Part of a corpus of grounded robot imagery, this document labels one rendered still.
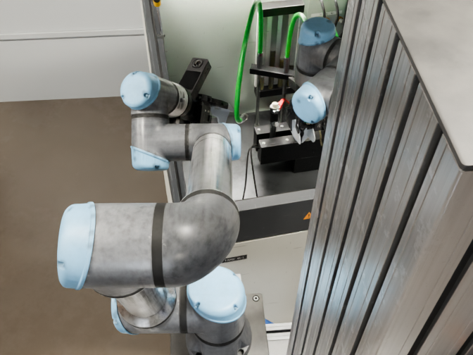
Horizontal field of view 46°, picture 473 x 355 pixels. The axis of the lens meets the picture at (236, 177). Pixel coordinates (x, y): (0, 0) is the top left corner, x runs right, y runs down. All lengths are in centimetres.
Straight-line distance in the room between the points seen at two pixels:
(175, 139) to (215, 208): 35
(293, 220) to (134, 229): 106
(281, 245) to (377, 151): 141
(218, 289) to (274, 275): 88
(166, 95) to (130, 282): 49
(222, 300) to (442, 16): 81
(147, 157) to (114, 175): 196
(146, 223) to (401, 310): 39
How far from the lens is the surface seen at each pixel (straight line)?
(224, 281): 114
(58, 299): 268
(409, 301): 43
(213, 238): 74
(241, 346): 128
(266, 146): 177
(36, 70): 347
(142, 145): 110
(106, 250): 73
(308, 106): 108
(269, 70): 187
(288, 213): 171
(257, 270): 193
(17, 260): 285
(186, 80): 127
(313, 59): 123
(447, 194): 33
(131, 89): 111
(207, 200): 78
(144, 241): 72
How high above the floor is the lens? 224
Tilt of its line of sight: 49 degrees down
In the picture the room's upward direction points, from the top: 1 degrees clockwise
